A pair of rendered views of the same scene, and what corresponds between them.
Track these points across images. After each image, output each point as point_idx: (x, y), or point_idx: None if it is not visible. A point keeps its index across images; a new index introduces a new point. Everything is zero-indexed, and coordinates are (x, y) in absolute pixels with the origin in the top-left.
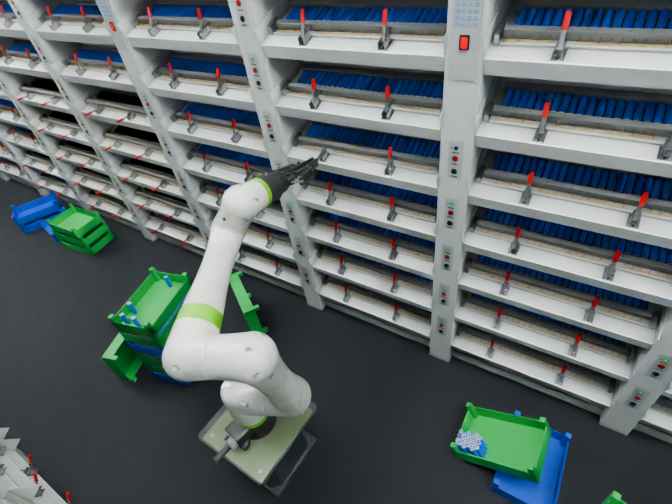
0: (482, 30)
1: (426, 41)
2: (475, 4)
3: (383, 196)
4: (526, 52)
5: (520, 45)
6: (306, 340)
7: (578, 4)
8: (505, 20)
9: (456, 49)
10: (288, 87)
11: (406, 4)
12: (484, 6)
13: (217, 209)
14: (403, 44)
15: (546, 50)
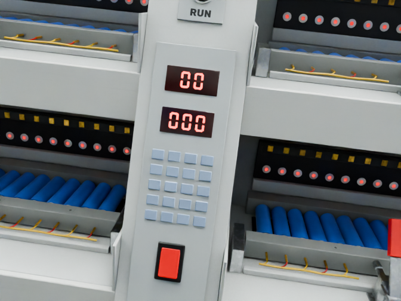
0: (216, 237)
1: (65, 245)
2: (201, 175)
3: None
4: (312, 297)
5: (290, 278)
6: None
7: (354, 211)
8: (231, 221)
9: (147, 276)
10: None
11: (27, 167)
12: (222, 183)
13: None
14: (2, 246)
15: (352, 295)
